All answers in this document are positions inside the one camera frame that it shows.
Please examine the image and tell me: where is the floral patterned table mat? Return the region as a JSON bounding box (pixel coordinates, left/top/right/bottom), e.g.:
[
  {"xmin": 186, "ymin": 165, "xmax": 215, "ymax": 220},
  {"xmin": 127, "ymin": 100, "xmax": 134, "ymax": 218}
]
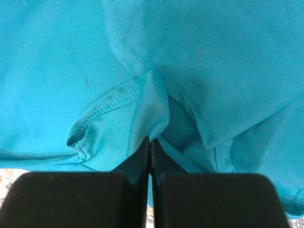
[{"xmin": 0, "ymin": 168, "xmax": 28, "ymax": 206}]

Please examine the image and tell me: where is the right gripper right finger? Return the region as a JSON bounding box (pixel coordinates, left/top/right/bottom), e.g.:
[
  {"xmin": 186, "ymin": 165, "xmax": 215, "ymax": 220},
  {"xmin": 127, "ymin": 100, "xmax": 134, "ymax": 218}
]
[{"xmin": 150, "ymin": 140, "xmax": 289, "ymax": 228}]

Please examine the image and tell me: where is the teal t shirt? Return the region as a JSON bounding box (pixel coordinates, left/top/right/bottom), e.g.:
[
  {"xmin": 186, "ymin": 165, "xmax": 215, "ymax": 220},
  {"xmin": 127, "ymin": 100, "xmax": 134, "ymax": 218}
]
[{"xmin": 0, "ymin": 0, "xmax": 304, "ymax": 219}]

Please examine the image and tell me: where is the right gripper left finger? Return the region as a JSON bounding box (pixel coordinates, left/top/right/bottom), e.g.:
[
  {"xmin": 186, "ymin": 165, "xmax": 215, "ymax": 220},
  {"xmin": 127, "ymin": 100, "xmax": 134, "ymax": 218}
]
[{"xmin": 0, "ymin": 138, "xmax": 150, "ymax": 228}]

